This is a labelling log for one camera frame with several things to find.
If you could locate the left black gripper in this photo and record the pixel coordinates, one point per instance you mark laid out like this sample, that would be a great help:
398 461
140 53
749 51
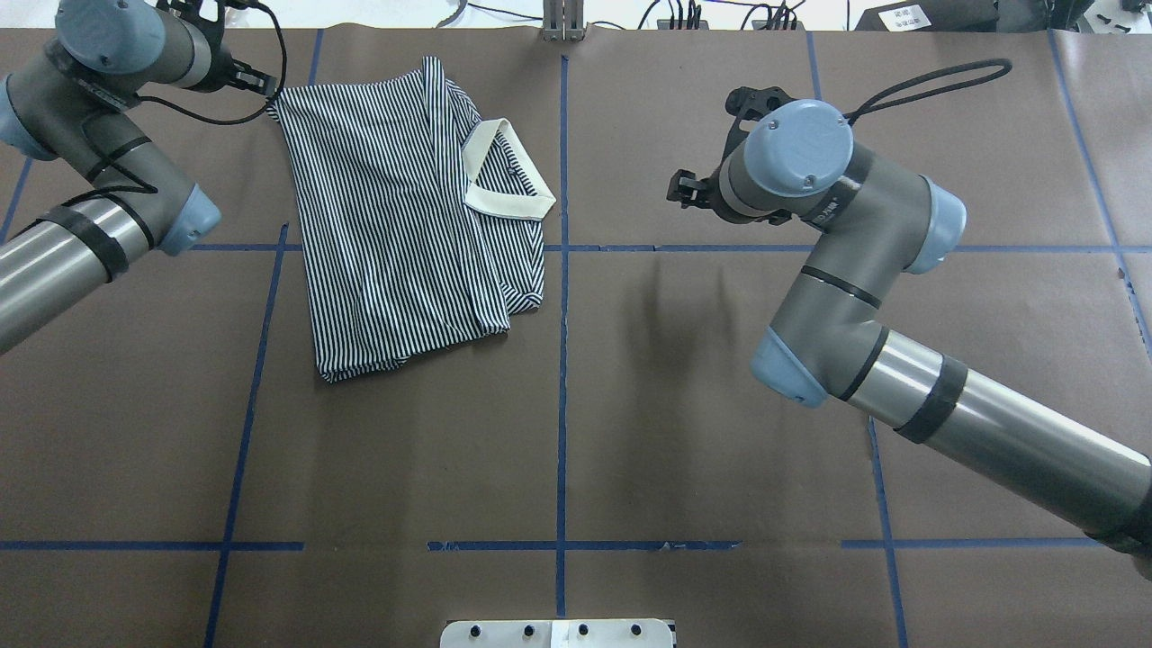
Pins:
226 75

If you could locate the black box with label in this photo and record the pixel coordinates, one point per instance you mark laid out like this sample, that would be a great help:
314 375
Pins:
930 16

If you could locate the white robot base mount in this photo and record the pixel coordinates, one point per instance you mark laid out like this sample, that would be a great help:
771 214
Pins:
622 631

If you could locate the orange black usb hub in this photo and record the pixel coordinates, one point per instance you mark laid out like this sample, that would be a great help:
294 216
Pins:
781 16
678 16

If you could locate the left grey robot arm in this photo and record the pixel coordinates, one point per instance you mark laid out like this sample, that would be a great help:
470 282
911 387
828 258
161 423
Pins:
71 102

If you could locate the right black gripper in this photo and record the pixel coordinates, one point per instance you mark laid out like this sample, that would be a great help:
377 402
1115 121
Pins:
708 192

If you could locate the aluminium frame post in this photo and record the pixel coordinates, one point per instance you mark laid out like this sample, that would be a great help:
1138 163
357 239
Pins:
563 21

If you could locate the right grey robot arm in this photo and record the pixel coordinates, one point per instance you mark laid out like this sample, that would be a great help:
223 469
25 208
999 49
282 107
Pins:
879 224

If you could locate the navy white striped polo shirt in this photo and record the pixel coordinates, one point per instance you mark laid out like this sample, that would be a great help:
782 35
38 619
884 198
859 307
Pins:
421 221

